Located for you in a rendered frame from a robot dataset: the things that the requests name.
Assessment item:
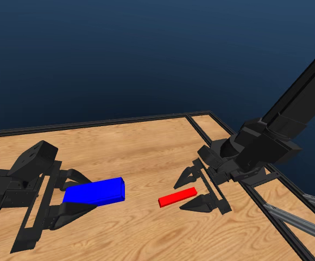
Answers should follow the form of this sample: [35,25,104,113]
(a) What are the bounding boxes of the thin red peg bar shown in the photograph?
[157,187,198,208]

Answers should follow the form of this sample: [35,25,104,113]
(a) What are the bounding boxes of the black table frame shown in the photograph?
[0,110,315,261]

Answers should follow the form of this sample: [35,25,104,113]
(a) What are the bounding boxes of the blue hollow socket block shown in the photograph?
[62,177,126,207]

